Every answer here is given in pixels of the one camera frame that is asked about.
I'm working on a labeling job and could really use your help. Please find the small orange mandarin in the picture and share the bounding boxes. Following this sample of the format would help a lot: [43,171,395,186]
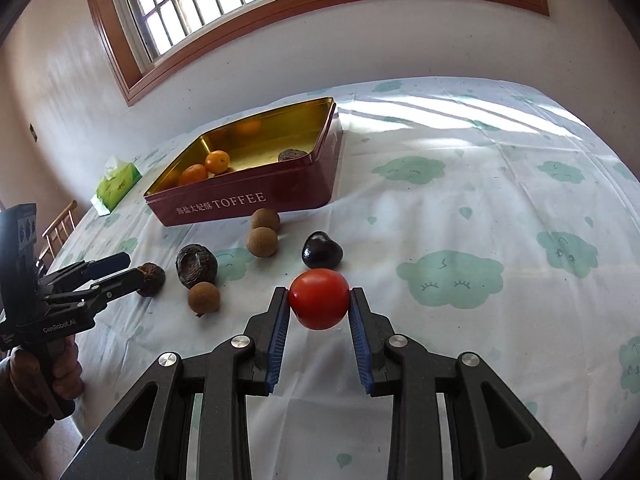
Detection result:
[179,164,208,186]

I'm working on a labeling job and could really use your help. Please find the wrinkled dark passion fruit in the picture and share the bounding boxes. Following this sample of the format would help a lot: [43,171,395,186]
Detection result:
[278,148,308,162]

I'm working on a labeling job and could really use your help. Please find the dark purple plum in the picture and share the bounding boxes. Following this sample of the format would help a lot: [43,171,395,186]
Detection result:
[302,231,344,270]

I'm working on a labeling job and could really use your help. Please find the red toffee tin box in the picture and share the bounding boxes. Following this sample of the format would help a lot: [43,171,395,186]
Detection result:
[144,96,343,226]

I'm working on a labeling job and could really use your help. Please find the brown longan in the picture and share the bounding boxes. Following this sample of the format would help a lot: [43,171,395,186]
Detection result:
[188,282,221,316]
[250,208,281,232]
[246,226,278,258]

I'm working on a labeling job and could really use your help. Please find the small dark wrinkled fruit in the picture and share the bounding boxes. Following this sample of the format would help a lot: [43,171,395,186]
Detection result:
[137,262,166,297]

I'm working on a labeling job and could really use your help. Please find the light wooden chair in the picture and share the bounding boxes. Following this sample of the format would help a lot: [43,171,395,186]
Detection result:
[39,200,77,260]

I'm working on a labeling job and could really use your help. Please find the green tissue pack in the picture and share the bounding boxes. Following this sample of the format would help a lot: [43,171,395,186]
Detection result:
[91,155,142,217]

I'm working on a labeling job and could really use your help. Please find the cloud pattern tablecloth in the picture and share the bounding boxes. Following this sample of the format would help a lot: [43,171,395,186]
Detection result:
[55,78,639,479]

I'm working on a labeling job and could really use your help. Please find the left hand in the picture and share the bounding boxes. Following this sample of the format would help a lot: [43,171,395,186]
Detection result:
[10,336,84,404]

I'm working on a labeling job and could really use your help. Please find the round orange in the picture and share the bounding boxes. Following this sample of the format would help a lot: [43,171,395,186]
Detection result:
[204,150,231,176]

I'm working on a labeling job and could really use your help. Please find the red tomato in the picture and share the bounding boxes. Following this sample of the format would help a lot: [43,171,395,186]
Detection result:
[288,269,350,330]

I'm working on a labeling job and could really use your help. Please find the dark wall switch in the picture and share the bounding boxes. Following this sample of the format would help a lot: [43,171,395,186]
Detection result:
[29,124,38,143]

